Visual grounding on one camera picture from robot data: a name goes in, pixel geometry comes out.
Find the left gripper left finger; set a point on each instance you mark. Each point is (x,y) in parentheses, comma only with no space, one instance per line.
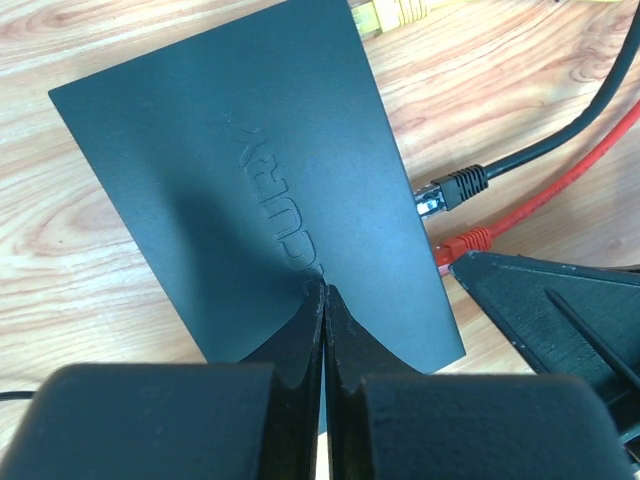
(255,419)

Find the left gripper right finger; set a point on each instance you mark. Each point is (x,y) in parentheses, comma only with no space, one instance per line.
(386,420)

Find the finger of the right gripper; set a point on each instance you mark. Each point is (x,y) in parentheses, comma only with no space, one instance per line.
(566,319)

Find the black network switch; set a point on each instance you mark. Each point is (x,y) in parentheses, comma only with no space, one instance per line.
(252,160)

